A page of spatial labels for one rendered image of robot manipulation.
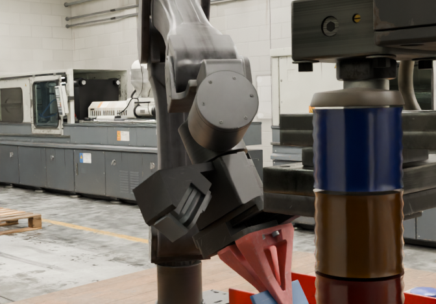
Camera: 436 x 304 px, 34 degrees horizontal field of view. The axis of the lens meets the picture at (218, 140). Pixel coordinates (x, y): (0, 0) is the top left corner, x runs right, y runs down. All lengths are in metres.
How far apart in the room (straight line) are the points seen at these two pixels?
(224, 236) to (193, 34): 0.23
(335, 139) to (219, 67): 0.37
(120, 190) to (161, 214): 8.00
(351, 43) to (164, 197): 0.21
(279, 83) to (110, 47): 5.91
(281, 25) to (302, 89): 2.92
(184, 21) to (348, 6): 0.30
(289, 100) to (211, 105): 5.97
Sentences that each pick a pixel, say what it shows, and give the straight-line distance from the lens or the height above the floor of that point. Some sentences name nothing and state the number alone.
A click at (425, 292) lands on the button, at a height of 0.94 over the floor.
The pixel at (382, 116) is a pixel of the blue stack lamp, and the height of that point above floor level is 1.19.
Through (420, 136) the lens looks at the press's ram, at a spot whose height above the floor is 1.17.
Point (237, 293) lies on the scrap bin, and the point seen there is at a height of 0.96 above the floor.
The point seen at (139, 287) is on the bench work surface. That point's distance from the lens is 1.18.
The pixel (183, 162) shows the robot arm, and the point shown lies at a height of 1.12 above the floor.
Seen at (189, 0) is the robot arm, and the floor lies 1.32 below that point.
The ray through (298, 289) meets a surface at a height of 1.01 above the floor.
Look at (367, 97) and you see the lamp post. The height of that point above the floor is 1.19.
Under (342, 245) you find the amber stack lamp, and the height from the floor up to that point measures 1.13.
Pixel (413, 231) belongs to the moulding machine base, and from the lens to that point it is 5.90.
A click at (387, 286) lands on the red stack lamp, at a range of 0.30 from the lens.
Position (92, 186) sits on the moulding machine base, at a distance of 9.13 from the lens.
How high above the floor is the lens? 1.19
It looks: 3 degrees down
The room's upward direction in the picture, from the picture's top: 1 degrees counter-clockwise
